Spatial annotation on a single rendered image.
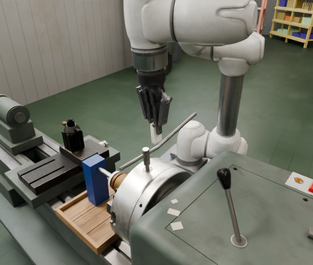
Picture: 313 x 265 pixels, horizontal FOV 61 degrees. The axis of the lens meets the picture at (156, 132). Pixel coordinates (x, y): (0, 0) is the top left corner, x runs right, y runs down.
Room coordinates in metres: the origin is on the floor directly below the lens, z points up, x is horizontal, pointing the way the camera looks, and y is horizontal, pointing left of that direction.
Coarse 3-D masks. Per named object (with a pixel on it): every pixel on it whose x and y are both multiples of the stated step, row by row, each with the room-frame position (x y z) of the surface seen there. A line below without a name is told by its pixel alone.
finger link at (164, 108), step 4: (164, 100) 0.63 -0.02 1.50; (160, 104) 0.65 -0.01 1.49; (164, 104) 0.63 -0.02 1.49; (168, 104) 0.65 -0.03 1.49; (160, 108) 0.65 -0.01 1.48; (164, 108) 0.64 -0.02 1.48; (168, 108) 0.66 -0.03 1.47; (160, 112) 0.65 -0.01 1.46; (164, 112) 0.65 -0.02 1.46; (168, 112) 0.66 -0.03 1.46; (160, 116) 0.65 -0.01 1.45; (164, 116) 0.65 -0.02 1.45; (160, 120) 0.65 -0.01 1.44; (164, 120) 0.66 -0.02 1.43; (160, 124) 0.65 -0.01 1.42
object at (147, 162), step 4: (144, 148) 0.69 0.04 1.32; (148, 148) 0.69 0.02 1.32; (144, 152) 0.68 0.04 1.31; (148, 152) 0.68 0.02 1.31; (148, 156) 0.68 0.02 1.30; (144, 160) 0.68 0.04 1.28; (148, 160) 0.68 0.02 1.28; (144, 164) 0.69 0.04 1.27; (148, 164) 0.68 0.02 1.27; (148, 168) 0.69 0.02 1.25
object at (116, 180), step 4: (120, 172) 0.83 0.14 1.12; (116, 176) 0.81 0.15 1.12; (120, 176) 0.80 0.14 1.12; (124, 176) 0.80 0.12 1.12; (112, 180) 0.80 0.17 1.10; (116, 180) 0.79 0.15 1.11; (120, 180) 0.78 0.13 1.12; (112, 184) 0.79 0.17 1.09; (116, 184) 0.78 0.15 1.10; (120, 184) 0.77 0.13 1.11; (112, 188) 0.80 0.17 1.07; (116, 188) 0.77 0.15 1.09
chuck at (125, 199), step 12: (156, 168) 0.70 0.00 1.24; (168, 168) 0.71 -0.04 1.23; (132, 180) 0.66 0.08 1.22; (144, 180) 0.65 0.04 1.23; (120, 192) 0.64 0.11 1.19; (132, 192) 0.62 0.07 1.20; (120, 204) 0.61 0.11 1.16; (132, 204) 0.59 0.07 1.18; (120, 216) 0.59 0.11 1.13; (120, 228) 0.58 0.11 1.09
